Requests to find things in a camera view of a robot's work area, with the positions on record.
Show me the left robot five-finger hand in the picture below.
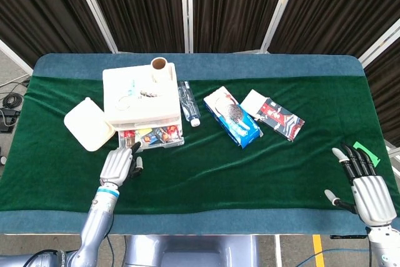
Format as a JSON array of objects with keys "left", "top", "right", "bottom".
[{"left": 99, "top": 141, "right": 144, "bottom": 190}]

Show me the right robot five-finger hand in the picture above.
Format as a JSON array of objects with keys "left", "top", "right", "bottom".
[{"left": 324, "top": 143, "right": 398, "bottom": 227}]

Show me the clear drawer with snack packets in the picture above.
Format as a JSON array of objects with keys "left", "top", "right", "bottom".
[{"left": 117, "top": 124, "right": 185, "bottom": 151}]

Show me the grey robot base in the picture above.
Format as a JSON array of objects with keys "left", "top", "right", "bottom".
[{"left": 123, "top": 234, "right": 260, "bottom": 267}]

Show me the white drawer storage box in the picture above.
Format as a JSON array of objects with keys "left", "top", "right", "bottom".
[{"left": 102, "top": 62, "right": 183, "bottom": 133}]

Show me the blue cookie box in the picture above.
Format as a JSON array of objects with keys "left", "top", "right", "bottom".
[{"left": 203, "top": 86, "right": 264, "bottom": 149}]

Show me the red and navy box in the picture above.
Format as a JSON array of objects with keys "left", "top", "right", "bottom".
[{"left": 239, "top": 89, "right": 306, "bottom": 143}]

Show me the green packet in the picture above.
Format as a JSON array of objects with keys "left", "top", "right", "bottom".
[{"left": 352, "top": 141, "right": 381, "bottom": 169}]

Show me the white square plastic lid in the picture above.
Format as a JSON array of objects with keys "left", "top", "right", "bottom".
[{"left": 63, "top": 97, "right": 116, "bottom": 152}]

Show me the red and white snack packet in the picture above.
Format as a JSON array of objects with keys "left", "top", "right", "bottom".
[{"left": 164, "top": 125, "right": 179, "bottom": 140}]

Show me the clear plastic water bottle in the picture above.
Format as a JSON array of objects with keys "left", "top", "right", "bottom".
[{"left": 177, "top": 80, "right": 201, "bottom": 128}]

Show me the green velvet cloth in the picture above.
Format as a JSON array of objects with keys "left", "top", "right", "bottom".
[{"left": 0, "top": 75, "right": 400, "bottom": 214}]

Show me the white roll with cardboard core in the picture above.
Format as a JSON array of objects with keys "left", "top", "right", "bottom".
[{"left": 151, "top": 57, "right": 169, "bottom": 83}]

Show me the black curtain folding screen panel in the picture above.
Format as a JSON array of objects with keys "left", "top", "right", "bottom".
[
  {"left": 359, "top": 28, "right": 400, "bottom": 149},
  {"left": 261, "top": 0, "right": 400, "bottom": 58},
  {"left": 74, "top": 0, "right": 190, "bottom": 54},
  {"left": 186, "top": 0, "right": 298, "bottom": 54},
  {"left": 0, "top": 0, "right": 118, "bottom": 69}
]

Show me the black power adapter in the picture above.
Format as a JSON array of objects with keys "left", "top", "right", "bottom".
[{"left": 0, "top": 107, "right": 21, "bottom": 133}]

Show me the blue table cover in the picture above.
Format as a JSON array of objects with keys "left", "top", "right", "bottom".
[{"left": 0, "top": 53, "right": 400, "bottom": 236}]

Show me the white ring hair tie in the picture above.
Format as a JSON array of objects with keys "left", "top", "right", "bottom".
[{"left": 114, "top": 93, "right": 134, "bottom": 111}]

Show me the blue floor cable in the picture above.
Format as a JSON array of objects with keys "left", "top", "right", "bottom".
[{"left": 304, "top": 247, "right": 371, "bottom": 267}]

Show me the thin blue cable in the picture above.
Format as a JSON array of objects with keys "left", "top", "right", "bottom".
[{"left": 106, "top": 234, "right": 126, "bottom": 267}]

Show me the black coiled cable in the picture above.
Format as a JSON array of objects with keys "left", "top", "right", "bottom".
[{"left": 1, "top": 91, "right": 24, "bottom": 109}]

